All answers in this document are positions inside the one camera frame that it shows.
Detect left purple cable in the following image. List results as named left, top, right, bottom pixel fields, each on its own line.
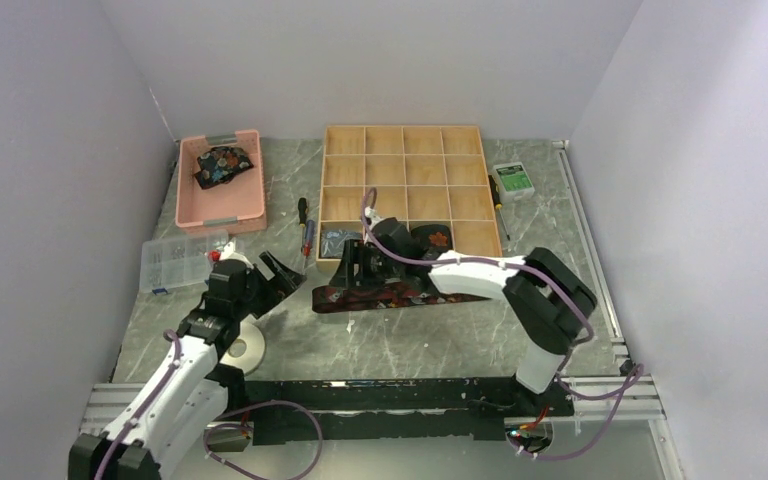
left=202, top=400, right=324, bottom=480

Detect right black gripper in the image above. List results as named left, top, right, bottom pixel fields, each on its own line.
left=328, top=239, right=404, bottom=289

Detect dark red floral tie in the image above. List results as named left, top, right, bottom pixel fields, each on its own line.
left=311, top=280, right=487, bottom=314

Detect pink plastic basket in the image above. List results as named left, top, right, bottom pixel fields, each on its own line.
left=175, top=129, right=268, bottom=234

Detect purple cable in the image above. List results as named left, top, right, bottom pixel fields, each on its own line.
left=202, top=400, right=324, bottom=480
left=359, top=187, right=645, bottom=463

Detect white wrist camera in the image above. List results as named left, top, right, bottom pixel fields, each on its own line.
left=362, top=207, right=383, bottom=228
left=206, top=239, right=245, bottom=264

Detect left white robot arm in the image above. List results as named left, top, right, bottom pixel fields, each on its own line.
left=66, top=252, right=306, bottom=479

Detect wooden compartment tray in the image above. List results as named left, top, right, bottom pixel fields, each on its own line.
left=315, top=125, right=502, bottom=273

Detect white tape roll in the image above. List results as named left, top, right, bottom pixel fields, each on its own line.
left=221, top=321, right=266, bottom=375

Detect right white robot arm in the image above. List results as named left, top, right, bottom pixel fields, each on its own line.
left=313, top=218, right=597, bottom=415

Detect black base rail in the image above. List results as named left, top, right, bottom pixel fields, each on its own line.
left=215, top=377, right=574, bottom=446

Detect green white small box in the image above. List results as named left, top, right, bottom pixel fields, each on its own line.
left=491, top=162, right=535, bottom=204

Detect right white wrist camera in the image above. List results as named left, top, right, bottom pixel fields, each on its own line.
left=362, top=207, right=383, bottom=228

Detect blue grey rolled tie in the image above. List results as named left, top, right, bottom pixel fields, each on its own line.
left=320, top=229, right=363, bottom=259

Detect thin black yellow screwdriver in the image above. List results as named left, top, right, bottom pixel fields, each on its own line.
left=488, top=175, right=511, bottom=241

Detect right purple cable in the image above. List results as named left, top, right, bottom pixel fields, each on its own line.
left=359, top=187, right=645, bottom=463

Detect black floral tie in basket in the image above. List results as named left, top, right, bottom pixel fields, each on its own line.
left=193, top=146, right=254, bottom=190

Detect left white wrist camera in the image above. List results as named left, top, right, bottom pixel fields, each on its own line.
left=206, top=239, right=245, bottom=264

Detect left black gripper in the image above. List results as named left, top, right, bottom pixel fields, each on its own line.
left=234, top=251, right=306, bottom=319

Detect aluminium rail at right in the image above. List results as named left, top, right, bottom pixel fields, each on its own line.
left=552, top=140, right=630, bottom=367

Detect clear plastic screw box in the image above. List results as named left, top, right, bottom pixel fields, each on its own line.
left=139, top=230, right=229, bottom=295

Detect blue red screwdriver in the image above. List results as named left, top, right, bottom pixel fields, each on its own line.
left=300, top=219, right=316, bottom=271

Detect black orange rolled tie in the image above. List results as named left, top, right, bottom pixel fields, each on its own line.
left=410, top=223, right=453, bottom=253

